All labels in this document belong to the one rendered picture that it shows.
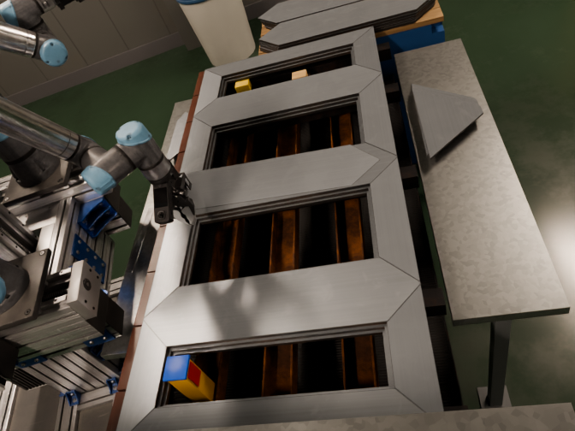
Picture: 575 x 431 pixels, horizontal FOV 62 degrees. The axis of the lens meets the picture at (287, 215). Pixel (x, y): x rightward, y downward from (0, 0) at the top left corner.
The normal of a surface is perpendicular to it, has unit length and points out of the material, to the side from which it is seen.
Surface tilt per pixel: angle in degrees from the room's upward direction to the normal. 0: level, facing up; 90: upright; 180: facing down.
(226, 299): 0
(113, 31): 90
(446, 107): 0
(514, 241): 0
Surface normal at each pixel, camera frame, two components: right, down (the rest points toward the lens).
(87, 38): 0.17, 0.71
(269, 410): -0.29, -0.63
